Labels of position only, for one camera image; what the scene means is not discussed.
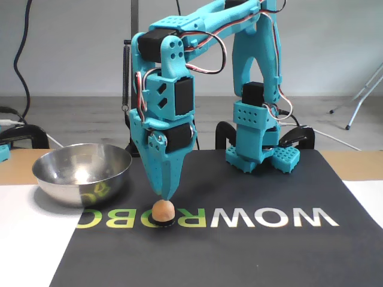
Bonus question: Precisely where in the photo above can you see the teal gripper black motor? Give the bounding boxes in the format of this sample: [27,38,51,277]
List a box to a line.
[129,109,197,201]

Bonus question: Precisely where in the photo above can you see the orange ball with black base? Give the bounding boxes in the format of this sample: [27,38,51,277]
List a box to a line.
[150,199,176,229]

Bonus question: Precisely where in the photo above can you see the metal bowl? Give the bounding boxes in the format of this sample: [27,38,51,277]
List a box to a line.
[31,142,133,209]

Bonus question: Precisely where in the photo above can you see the black table clamp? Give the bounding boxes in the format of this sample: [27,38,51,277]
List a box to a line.
[278,124,316,149]
[0,124,50,149]
[215,121,238,150]

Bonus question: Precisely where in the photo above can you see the black mat with WOWROBO print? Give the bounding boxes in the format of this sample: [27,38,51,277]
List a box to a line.
[49,148,383,287]

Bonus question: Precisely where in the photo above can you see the white sheet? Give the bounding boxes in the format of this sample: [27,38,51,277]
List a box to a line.
[0,182,86,287]
[341,178,383,237]

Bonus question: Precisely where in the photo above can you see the small teal printed part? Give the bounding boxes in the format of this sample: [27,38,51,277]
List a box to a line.
[0,142,11,163]

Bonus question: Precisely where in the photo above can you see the white stand legs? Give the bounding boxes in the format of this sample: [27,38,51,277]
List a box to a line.
[329,62,383,130]

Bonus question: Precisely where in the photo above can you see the red white black servo wire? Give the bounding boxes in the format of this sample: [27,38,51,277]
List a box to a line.
[134,71,150,121]
[182,31,228,75]
[259,11,294,121]

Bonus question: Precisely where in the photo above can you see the black power cable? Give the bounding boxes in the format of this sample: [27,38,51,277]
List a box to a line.
[276,109,300,128]

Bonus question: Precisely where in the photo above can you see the thin black hanging cable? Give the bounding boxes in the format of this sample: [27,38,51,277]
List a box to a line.
[175,0,200,150]

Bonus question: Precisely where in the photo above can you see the dark blue hanging cable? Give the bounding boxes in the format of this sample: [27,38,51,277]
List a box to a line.
[13,0,33,124]

